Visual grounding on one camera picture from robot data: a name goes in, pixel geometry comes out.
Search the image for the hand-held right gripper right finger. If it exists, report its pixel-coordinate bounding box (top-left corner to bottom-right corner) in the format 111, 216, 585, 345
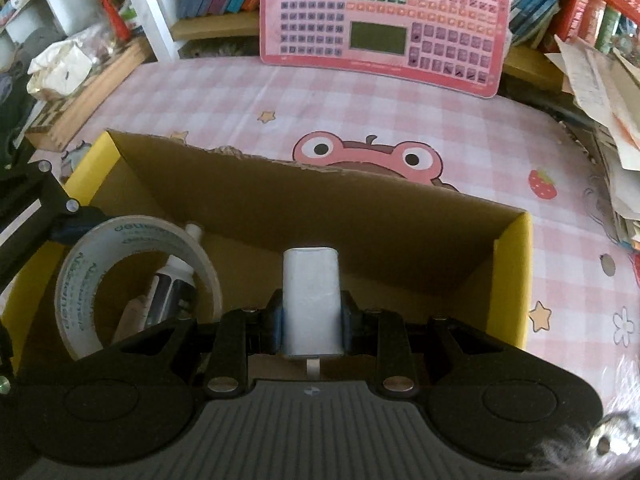
340, 291, 503, 397

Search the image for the crumpled white paper bag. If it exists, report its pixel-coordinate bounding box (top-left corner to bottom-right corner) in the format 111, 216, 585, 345
27, 40, 97, 102

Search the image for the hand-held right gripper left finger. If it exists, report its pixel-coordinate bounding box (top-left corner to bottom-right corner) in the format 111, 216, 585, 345
115, 290, 286, 398

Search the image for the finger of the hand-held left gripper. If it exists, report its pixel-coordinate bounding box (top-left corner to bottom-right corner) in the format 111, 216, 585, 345
0, 325, 15, 396
0, 160, 98, 286

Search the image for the grey fluffy fabric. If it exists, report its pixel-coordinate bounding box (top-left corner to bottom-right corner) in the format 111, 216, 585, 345
540, 410, 640, 480

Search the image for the clear packing tape roll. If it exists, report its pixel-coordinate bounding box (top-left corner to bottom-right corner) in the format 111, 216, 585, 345
54, 215, 223, 362

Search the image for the messy stack of papers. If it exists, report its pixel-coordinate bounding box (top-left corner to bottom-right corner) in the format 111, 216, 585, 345
545, 35, 640, 256

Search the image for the white bottle dark label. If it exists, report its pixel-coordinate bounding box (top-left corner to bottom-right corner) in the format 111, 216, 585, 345
145, 224, 206, 328

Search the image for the yellow-edged cardboard box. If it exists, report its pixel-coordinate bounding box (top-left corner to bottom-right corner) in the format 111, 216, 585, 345
0, 129, 533, 377

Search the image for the pink checked tablecloth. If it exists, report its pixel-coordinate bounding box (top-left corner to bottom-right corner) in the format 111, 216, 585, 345
25, 52, 640, 461

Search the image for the wooden crate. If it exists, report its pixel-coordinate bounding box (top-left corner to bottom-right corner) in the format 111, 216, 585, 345
25, 37, 153, 153

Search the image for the white charger plug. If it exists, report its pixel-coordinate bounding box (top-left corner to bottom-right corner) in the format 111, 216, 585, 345
282, 246, 346, 379

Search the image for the pink toy learning tablet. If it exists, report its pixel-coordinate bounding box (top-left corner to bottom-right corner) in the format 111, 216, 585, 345
259, 0, 515, 100

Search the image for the dark cloth pile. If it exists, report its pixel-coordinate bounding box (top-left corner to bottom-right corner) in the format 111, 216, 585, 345
0, 30, 40, 157

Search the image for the red patterned box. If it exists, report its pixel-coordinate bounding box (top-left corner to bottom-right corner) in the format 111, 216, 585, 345
554, 0, 608, 54

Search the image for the red plastic bottle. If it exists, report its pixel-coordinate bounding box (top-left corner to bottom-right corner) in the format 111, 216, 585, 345
95, 0, 132, 44

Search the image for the beige plastic tube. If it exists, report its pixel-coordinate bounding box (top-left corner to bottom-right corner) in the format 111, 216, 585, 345
112, 295, 151, 346

